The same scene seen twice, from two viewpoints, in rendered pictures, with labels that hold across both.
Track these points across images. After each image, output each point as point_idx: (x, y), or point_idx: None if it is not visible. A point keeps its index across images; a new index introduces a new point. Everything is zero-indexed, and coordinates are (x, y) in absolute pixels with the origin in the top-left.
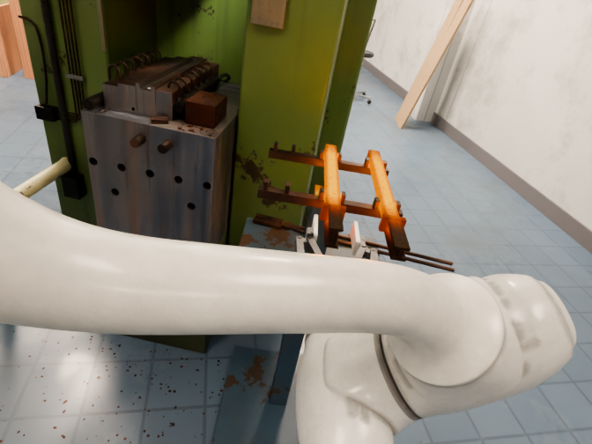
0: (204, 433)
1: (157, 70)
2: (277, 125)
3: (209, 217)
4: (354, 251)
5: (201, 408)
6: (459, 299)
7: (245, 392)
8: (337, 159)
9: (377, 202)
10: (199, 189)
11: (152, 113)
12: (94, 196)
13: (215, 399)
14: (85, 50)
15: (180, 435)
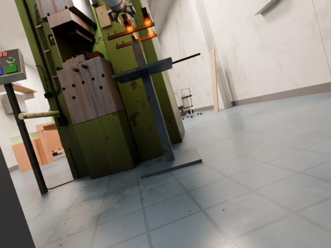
0: (137, 178)
1: None
2: (123, 56)
3: (108, 88)
4: (130, 15)
5: (134, 175)
6: None
7: (154, 164)
8: (138, 37)
9: (143, 21)
10: (101, 78)
11: None
12: (67, 104)
13: (141, 172)
14: (56, 66)
15: (125, 182)
